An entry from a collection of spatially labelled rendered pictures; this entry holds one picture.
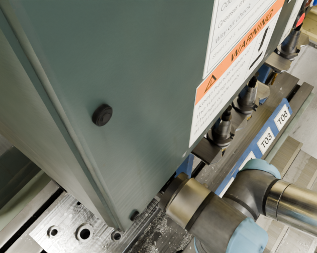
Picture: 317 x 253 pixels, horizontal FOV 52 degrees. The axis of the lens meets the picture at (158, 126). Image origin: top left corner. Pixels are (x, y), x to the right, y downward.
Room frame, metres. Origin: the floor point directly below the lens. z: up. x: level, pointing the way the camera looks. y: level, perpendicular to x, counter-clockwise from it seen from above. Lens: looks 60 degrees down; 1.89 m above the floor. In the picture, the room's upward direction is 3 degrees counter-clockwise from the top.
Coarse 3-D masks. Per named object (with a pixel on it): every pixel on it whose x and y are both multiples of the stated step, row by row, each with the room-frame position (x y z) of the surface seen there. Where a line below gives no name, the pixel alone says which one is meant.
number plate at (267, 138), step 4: (268, 128) 0.51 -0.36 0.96; (268, 132) 0.50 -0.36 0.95; (264, 136) 0.48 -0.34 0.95; (268, 136) 0.49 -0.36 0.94; (272, 136) 0.50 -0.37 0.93; (260, 140) 0.47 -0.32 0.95; (264, 140) 0.47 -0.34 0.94; (268, 140) 0.48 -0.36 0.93; (272, 140) 0.48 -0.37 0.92; (260, 144) 0.46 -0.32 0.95; (264, 144) 0.46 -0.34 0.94; (268, 144) 0.47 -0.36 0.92; (260, 148) 0.45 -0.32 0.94; (264, 148) 0.45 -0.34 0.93; (264, 152) 0.44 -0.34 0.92
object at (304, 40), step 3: (300, 36) 0.65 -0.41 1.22; (303, 36) 0.65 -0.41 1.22; (306, 36) 0.65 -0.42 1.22; (300, 39) 0.64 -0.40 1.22; (303, 39) 0.64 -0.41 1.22; (306, 39) 0.64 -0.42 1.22; (300, 42) 0.63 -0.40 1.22; (303, 42) 0.63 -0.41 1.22; (306, 42) 0.63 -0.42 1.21; (300, 45) 0.62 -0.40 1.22; (303, 45) 0.62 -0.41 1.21; (306, 45) 0.62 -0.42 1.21
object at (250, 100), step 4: (248, 84) 0.44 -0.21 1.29; (256, 84) 0.44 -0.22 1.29; (244, 88) 0.44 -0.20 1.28; (248, 88) 0.43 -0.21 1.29; (252, 88) 0.43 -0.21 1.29; (256, 88) 0.43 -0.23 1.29; (240, 92) 0.45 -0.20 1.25; (244, 92) 0.44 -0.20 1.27; (248, 92) 0.43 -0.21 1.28; (252, 92) 0.43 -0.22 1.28; (256, 92) 0.44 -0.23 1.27; (240, 96) 0.44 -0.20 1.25; (244, 96) 0.43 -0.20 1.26; (248, 96) 0.43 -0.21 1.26; (252, 96) 0.43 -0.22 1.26; (240, 100) 0.43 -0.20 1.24; (244, 100) 0.43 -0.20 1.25; (248, 100) 0.43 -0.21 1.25; (252, 100) 0.43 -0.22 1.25; (240, 104) 0.43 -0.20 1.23; (244, 104) 0.43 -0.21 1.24; (248, 104) 0.42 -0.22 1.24; (252, 104) 0.43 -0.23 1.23
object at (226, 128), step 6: (222, 120) 0.35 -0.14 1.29; (228, 120) 0.35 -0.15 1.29; (216, 126) 0.35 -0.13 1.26; (222, 126) 0.35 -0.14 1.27; (228, 126) 0.35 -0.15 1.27; (216, 132) 0.35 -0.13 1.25; (222, 132) 0.34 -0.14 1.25; (228, 132) 0.34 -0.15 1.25; (216, 138) 0.34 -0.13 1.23; (222, 138) 0.34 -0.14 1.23
